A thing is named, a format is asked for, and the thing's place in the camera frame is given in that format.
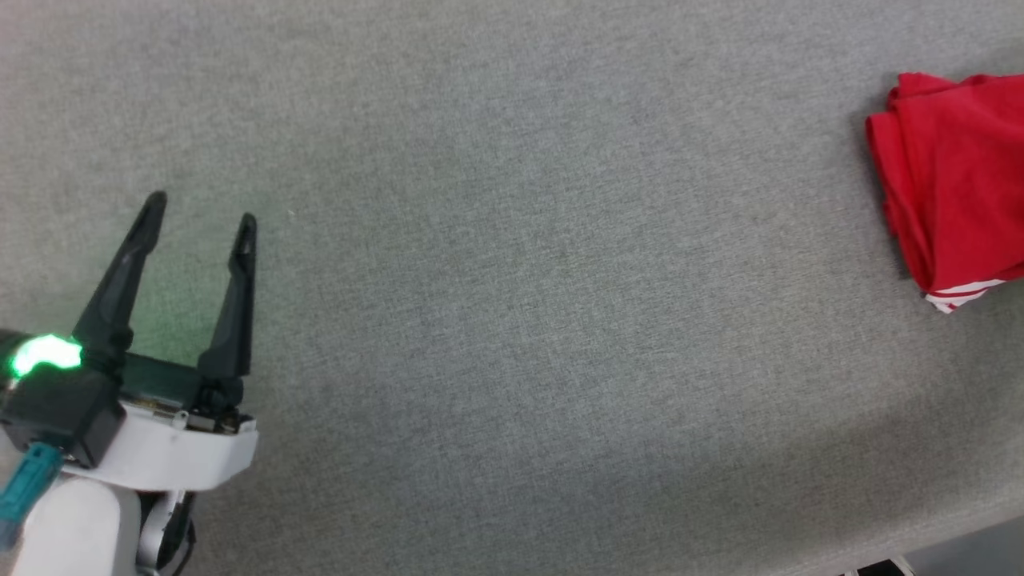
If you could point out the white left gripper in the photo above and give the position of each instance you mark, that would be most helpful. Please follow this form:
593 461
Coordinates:
184 448

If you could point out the red Bulls basketball jersey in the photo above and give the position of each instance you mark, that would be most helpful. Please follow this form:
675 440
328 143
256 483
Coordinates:
960 184

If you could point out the grey fabric sofa cushion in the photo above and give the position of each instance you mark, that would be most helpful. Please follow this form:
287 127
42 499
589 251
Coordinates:
520 280

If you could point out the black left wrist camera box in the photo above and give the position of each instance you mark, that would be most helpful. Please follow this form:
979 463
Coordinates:
64 416

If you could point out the teal left camera connector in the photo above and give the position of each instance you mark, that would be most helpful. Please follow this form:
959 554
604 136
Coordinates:
28 488

